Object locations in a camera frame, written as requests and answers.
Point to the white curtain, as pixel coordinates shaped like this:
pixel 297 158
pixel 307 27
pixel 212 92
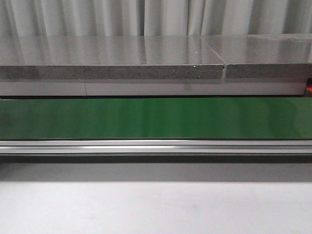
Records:
pixel 154 17

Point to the aluminium conveyor frame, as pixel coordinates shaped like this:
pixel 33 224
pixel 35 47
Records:
pixel 157 146

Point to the grey stone counter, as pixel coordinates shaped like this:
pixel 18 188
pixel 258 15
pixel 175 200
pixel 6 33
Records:
pixel 86 66

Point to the red tray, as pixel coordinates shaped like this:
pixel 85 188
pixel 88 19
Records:
pixel 308 92

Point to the green conveyor belt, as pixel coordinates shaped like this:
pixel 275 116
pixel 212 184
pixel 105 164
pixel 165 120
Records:
pixel 191 117

